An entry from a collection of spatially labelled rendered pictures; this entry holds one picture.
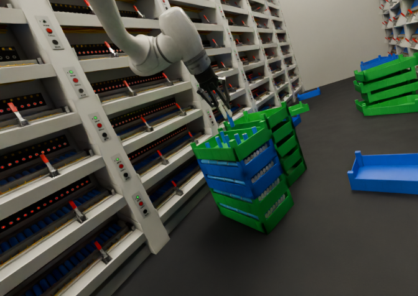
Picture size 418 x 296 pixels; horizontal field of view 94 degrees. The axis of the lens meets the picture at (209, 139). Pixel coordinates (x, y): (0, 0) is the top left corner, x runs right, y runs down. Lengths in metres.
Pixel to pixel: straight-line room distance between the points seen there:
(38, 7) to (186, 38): 0.59
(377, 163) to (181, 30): 0.99
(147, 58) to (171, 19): 0.15
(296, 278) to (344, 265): 0.14
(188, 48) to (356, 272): 0.81
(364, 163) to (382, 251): 0.48
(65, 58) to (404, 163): 1.43
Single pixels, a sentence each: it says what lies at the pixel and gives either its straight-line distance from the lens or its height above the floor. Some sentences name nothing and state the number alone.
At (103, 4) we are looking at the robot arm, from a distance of 0.60.
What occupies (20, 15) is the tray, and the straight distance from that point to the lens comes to 1.03.
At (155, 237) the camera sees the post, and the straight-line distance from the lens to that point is 1.05.
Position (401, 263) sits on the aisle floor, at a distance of 0.76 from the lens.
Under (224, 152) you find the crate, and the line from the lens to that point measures 0.73.
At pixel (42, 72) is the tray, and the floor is 0.87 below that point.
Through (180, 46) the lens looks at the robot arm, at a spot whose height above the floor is 0.75.
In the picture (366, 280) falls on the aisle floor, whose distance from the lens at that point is 0.72.
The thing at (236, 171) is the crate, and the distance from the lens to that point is 0.74.
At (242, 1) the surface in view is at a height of 1.39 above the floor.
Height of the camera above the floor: 0.57
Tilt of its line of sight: 12 degrees down
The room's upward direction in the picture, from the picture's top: 23 degrees counter-clockwise
